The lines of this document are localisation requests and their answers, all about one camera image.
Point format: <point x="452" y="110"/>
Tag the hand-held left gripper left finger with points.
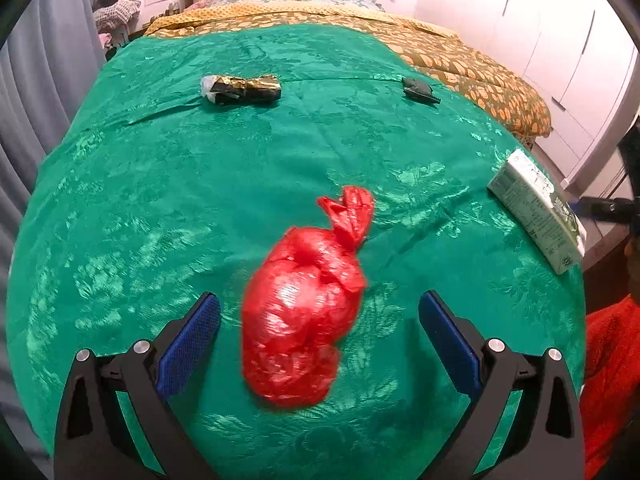
<point x="190" y="345"/>

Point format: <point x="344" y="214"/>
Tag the white and green carton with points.
<point x="540" y="205"/>

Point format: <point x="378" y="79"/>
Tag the red garment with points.
<point x="612" y="370"/>

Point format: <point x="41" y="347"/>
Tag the grey curtain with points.
<point x="40" y="70"/>

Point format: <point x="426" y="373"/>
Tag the yellow patterned bedsheet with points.
<point x="450" y="55"/>

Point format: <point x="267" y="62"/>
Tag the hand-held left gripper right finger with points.
<point x="450" y="345"/>

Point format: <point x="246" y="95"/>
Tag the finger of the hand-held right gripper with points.
<point x="607" y="207"/>

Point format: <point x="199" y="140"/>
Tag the gold and black wrapper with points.
<point x="240" y="89"/>

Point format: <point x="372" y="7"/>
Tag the red plastic bag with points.
<point x="300" y="320"/>

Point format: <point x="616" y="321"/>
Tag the pile of clothes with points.
<point x="117" y="12"/>

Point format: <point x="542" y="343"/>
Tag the green patterned blanket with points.
<point x="175" y="200"/>

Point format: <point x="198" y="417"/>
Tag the white wardrobe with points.
<point x="525" y="25"/>

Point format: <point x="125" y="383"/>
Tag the small dark green wrapper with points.
<point x="420" y="89"/>

